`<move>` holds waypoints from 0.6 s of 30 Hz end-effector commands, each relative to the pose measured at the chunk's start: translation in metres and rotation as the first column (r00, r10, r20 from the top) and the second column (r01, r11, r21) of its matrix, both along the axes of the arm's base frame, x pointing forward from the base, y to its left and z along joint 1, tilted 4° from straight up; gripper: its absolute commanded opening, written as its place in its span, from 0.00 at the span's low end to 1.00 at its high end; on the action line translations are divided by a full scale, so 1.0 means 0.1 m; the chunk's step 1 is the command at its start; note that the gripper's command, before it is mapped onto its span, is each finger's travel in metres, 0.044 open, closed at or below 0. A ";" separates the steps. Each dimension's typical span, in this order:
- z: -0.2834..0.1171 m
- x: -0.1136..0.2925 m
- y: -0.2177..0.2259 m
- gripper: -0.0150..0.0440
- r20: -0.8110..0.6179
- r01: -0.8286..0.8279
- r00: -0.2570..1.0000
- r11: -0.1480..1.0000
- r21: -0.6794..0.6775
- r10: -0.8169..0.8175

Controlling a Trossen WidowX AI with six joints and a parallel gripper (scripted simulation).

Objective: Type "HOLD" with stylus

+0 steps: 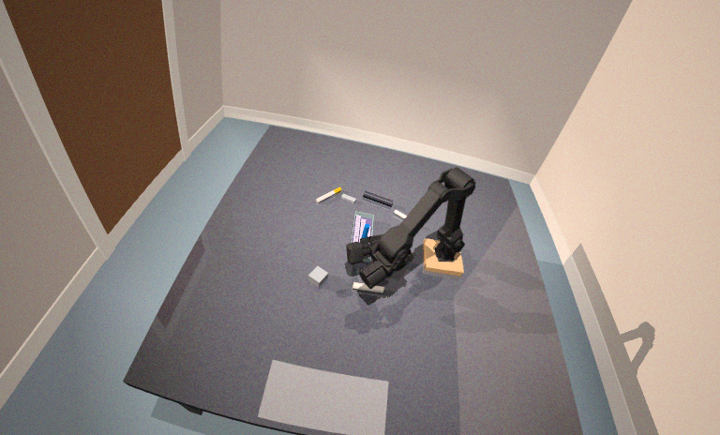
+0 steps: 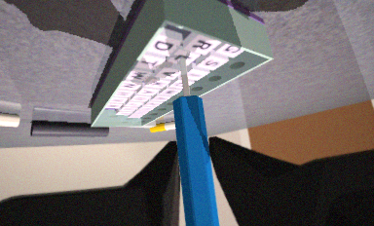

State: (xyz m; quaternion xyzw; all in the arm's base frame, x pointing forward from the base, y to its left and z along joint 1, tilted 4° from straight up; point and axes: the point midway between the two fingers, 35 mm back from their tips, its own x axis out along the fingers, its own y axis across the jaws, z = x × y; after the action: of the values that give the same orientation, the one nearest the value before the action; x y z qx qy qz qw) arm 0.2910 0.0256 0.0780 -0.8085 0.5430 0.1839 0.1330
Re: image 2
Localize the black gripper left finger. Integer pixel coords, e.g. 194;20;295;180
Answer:
0;141;180;226

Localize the keyboard with white letter keys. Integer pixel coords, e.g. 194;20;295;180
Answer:
91;0;275;128

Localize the blue stylus with grey tip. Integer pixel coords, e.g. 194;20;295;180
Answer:
173;74;219;226

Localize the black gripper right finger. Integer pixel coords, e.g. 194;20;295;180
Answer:
208;136;374;226

